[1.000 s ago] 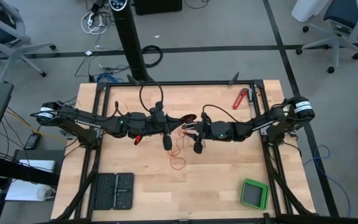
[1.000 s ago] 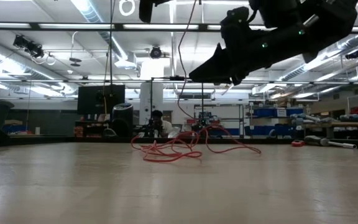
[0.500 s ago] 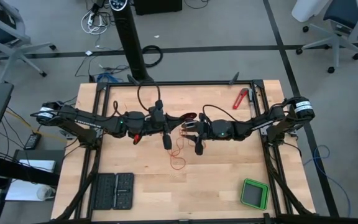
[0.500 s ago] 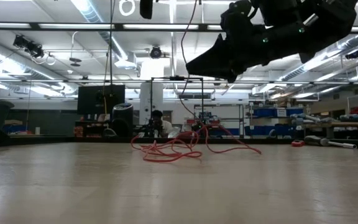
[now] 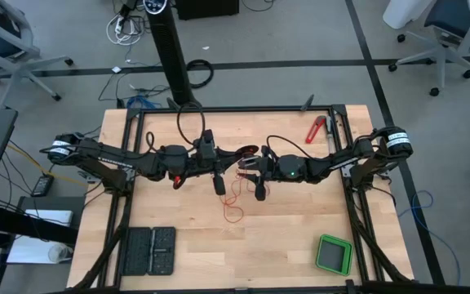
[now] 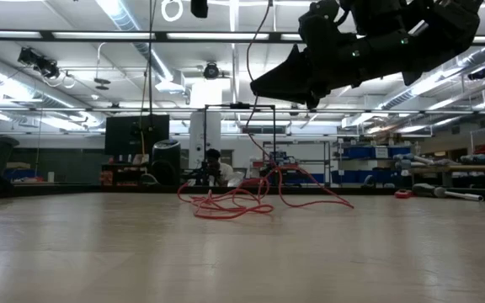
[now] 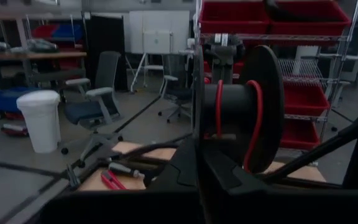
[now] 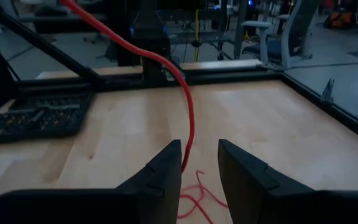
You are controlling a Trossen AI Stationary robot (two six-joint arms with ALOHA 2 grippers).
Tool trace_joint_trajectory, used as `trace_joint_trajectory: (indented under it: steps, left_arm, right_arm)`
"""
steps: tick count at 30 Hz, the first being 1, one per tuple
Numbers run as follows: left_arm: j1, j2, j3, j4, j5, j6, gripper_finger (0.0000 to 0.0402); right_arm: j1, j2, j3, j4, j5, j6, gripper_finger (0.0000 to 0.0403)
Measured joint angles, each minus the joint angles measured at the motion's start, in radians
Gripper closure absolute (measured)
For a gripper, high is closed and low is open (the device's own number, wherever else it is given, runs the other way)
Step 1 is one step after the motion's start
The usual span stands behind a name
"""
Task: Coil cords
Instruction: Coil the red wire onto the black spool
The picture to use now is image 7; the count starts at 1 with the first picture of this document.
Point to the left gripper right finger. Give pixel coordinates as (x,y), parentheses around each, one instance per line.
(291,208)

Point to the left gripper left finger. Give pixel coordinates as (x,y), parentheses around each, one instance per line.
(135,208)

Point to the red utility knife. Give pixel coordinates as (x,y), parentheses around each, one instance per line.
(112,180)

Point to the red storage bin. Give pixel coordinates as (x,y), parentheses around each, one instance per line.
(235,18)
(309,21)
(306,99)
(300,133)
(42,32)

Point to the grey blue office chair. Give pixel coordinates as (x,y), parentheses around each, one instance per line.
(176,93)
(85,110)

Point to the white trash bin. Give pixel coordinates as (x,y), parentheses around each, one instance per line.
(39,121)

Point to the blue floor tub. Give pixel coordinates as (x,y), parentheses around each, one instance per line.
(5,99)

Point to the wooden workbench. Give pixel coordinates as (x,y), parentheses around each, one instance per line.
(36,56)

